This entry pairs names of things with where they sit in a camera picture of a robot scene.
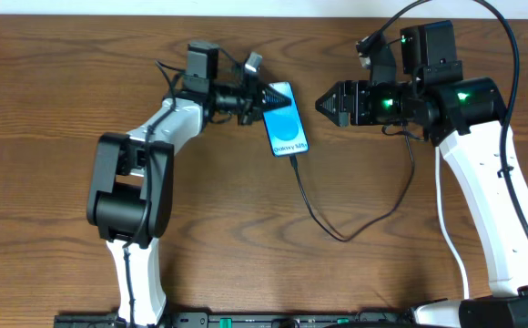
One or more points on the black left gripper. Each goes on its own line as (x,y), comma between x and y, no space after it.
(251,100)

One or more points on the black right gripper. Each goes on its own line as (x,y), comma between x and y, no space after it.
(346,89)

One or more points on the blue Galaxy smartphone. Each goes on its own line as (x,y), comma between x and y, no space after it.
(284,126)

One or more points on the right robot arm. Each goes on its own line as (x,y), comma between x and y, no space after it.
(465,119)

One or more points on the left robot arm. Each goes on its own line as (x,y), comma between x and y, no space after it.
(131,190)

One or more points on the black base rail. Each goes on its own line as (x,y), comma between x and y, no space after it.
(232,320)

